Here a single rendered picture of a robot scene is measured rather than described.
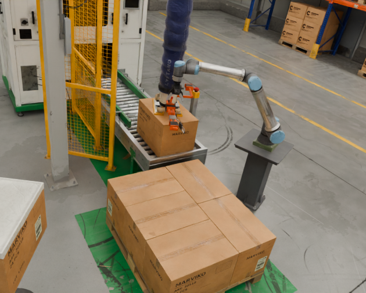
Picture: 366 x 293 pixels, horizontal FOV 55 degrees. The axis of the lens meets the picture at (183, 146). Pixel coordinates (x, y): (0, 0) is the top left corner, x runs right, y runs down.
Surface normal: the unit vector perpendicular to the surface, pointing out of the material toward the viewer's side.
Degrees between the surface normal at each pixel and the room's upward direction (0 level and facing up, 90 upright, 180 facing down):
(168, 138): 90
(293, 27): 94
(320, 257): 0
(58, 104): 90
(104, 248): 0
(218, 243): 0
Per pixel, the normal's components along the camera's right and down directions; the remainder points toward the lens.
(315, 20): -0.79, 0.25
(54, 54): 0.51, 0.51
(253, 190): -0.55, 0.37
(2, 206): 0.14, -0.84
